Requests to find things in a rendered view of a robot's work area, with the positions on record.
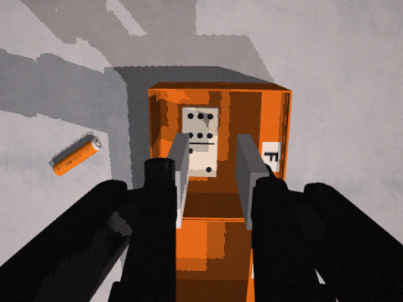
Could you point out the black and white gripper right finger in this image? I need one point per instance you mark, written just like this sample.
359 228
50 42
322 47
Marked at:
360 260

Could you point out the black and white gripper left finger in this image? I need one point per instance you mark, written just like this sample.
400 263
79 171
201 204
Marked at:
71 257

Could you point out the white domino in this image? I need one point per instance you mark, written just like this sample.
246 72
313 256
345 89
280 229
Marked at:
202 125

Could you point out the orange battery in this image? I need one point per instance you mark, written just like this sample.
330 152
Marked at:
77 156

